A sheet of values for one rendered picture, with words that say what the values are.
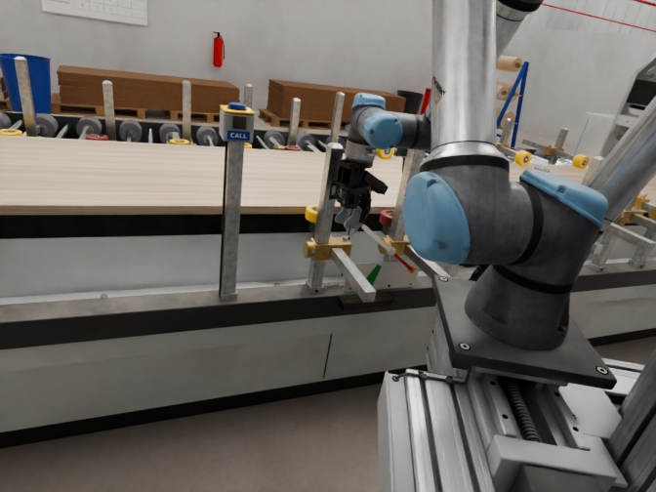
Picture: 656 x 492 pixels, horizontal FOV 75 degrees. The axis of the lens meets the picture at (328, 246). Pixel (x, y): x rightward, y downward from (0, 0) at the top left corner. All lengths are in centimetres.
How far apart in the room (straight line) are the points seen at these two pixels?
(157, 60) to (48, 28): 152
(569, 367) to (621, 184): 32
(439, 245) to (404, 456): 26
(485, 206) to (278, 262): 101
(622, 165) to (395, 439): 55
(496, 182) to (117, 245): 109
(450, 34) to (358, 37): 860
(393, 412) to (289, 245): 91
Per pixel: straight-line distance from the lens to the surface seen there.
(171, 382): 170
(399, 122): 93
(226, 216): 112
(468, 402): 68
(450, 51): 63
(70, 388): 170
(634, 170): 84
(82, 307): 126
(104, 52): 815
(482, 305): 68
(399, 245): 133
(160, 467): 175
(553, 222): 61
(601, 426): 78
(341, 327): 145
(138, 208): 132
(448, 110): 60
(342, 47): 908
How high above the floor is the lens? 139
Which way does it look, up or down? 25 degrees down
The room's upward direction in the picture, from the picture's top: 9 degrees clockwise
